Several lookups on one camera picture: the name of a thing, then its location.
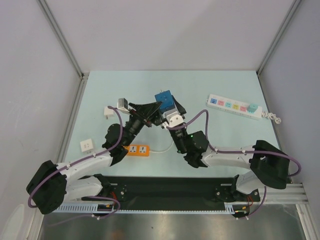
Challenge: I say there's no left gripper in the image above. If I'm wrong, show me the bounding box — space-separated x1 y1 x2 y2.
122 102 166 147

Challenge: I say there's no blue cube adapter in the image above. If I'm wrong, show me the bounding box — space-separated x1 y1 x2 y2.
154 90 176 114

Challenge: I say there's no white charger plug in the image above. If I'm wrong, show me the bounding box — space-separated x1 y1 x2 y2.
103 106 115 119

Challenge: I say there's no mint green charger plug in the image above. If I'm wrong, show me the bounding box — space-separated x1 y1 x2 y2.
247 103 259 114

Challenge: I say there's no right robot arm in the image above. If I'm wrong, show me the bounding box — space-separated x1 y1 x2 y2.
155 93 290 202

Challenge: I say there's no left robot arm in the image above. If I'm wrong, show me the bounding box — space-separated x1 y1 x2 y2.
26 101 161 215

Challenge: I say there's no orange power strip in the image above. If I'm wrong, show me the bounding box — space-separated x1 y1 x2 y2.
124 144 150 157

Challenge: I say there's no white power strip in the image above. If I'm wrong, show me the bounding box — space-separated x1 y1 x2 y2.
206 94 263 120

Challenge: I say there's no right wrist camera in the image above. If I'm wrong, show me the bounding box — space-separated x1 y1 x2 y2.
163 110 184 128

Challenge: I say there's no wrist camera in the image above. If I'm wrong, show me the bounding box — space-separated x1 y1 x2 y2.
163 110 184 128
117 98 129 112

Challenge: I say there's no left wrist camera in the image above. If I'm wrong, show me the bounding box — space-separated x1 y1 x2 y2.
117 98 129 112

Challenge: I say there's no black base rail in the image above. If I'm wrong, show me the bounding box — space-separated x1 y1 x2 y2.
65 174 263 204

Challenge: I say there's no white power strip cord plug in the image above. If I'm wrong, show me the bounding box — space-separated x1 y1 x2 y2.
261 111 282 125

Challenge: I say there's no white cable duct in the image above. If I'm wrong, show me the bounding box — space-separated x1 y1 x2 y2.
52 198 253 216

